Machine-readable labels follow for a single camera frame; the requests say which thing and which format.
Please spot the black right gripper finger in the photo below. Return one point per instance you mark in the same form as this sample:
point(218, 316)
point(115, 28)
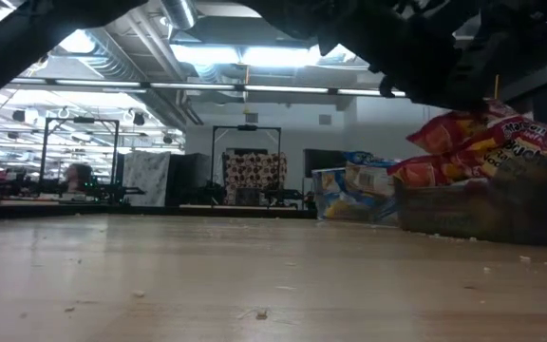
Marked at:
point(463, 103)
point(387, 88)

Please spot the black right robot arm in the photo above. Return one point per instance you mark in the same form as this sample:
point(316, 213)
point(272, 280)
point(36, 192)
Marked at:
point(302, 19)

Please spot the black monitor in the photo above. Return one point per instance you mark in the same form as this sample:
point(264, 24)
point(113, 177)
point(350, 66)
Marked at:
point(323, 159)

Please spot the smoky grey plastic bin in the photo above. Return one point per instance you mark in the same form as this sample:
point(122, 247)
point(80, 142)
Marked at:
point(468, 214)

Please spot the blue snack bag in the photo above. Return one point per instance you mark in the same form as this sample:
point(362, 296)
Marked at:
point(321, 214)

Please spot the red patterned cloth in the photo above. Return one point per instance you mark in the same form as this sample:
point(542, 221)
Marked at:
point(254, 171)

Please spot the long ceiling light bar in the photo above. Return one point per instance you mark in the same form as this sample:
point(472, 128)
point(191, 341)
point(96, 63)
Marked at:
point(193, 86)

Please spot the black cabinet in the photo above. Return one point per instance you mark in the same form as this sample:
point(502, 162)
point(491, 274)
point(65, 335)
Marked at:
point(185, 178)

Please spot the black ceiling speaker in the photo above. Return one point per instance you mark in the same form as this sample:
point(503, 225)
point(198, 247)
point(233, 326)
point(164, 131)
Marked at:
point(18, 115)
point(138, 119)

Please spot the white cover sheet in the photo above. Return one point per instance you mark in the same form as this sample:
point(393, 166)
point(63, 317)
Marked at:
point(145, 176)

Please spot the small noodle crumb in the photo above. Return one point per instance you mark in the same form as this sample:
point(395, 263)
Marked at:
point(138, 293)
point(261, 313)

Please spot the black background robot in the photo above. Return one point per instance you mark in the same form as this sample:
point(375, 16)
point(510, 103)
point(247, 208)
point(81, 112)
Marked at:
point(112, 192)

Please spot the person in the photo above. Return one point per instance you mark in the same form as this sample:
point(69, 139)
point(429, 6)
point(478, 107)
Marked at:
point(79, 176)

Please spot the long dark bench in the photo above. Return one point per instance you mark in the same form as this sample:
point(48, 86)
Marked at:
point(26, 209)

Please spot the grey wall vent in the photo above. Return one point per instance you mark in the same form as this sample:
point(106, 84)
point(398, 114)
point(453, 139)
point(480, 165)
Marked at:
point(325, 119)
point(251, 118)

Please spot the black robot station frame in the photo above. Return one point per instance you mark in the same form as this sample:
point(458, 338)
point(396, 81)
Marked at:
point(213, 157)
point(43, 152)

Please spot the round metal air duct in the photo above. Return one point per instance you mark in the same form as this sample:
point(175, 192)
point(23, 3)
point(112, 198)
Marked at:
point(178, 12)

